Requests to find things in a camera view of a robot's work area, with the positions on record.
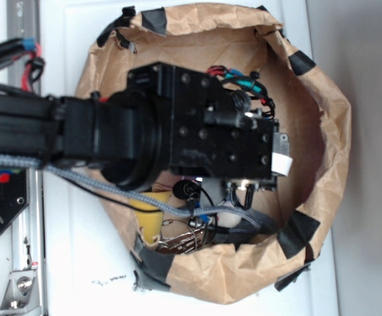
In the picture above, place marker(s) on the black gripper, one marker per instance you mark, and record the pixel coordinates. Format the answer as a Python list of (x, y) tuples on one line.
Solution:
[(213, 124)]

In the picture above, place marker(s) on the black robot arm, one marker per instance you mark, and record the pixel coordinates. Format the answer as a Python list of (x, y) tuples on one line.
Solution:
[(115, 136)]

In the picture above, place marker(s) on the black octagonal mount plate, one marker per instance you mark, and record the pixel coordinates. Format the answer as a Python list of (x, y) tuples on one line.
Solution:
[(14, 197)]

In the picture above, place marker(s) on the grey plush mouse toy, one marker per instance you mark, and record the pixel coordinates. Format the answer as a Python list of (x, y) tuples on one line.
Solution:
[(233, 229)]

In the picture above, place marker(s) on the silver keys on ring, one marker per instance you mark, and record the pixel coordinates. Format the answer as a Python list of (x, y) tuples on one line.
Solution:
[(180, 237)]

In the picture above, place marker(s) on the metal corner bracket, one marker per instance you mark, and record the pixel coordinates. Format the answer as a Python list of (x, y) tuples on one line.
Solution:
[(22, 293)]

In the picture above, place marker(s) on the yellow sponge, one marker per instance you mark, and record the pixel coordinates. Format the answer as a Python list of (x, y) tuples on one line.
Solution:
[(150, 219)]

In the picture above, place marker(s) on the aluminium extrusion rail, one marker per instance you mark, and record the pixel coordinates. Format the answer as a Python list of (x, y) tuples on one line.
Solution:
[(28, 242)]

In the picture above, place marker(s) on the brown paper bag bin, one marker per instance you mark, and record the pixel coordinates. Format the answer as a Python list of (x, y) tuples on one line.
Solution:
[(312, 110)]

